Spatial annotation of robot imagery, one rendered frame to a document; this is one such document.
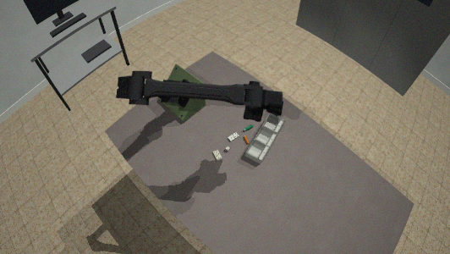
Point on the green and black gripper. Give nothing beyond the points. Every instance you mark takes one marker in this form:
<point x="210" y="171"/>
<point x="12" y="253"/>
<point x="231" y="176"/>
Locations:
<point x="248" y="114"/>

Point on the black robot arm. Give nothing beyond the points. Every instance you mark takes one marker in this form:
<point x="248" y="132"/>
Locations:
<point x="180" y="92"/>

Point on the white rack of three labelled bins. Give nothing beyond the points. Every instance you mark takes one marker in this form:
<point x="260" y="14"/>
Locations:
<point x="265" y="137"/>

